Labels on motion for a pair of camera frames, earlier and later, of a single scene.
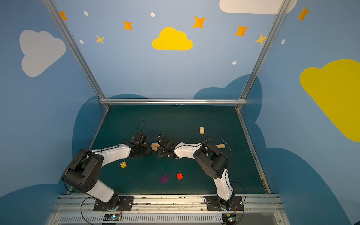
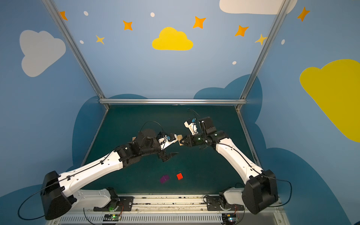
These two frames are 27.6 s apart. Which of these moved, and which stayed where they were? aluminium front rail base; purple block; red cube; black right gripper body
Moved: black right gripper body
Stayed: red cube; purple block; aluminium front rail base
